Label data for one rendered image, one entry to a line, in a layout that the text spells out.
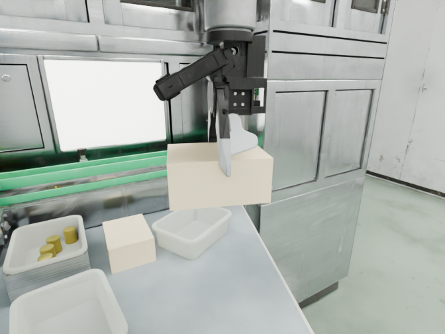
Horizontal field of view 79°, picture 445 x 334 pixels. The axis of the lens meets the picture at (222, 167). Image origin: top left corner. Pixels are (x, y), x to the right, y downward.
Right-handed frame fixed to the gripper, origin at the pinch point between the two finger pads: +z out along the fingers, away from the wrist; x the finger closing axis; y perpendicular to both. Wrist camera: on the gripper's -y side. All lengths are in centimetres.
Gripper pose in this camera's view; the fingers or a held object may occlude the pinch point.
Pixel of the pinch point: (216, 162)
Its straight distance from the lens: 46.0
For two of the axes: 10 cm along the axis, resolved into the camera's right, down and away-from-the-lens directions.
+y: 9.8, -0.5, 1.7
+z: -0.1, 9.5, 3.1
